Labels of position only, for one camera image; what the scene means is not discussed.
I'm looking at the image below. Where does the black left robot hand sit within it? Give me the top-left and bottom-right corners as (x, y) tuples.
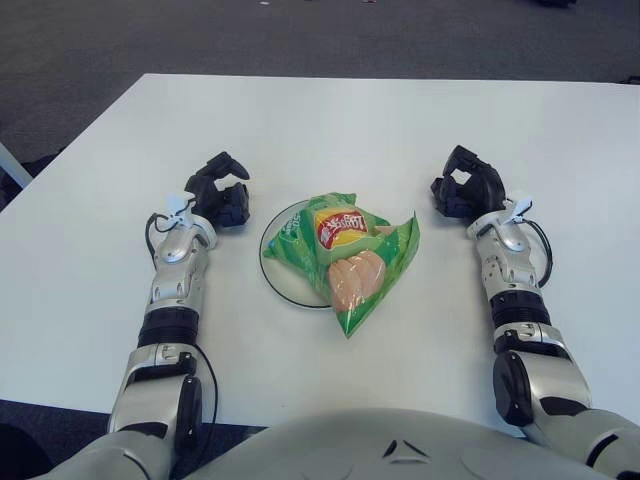
(183, 151), (251, 230)

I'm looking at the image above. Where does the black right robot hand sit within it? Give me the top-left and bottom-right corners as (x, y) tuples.
(429, 144), (506, 219)

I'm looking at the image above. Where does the green potato chips bag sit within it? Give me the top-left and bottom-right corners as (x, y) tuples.
(263, 192), (421, 341)

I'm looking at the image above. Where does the white plate with black rim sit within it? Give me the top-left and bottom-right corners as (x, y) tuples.
(260, 199), (334, 310)

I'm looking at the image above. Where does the white neighbouring desk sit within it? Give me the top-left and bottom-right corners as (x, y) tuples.
(0, 142), (34, 190)

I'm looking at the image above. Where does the grey robot torso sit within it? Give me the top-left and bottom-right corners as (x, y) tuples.
(172, 407), (611, 480)

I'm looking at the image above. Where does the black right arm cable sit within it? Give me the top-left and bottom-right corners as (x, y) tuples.
(524, 219), (554, 289)

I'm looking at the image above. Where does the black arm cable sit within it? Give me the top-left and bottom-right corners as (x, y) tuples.
(524, 219), (554, 289)
(144, 212), (219, 426)

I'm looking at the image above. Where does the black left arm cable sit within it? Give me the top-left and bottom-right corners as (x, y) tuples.
(144, 212), (219, 426)

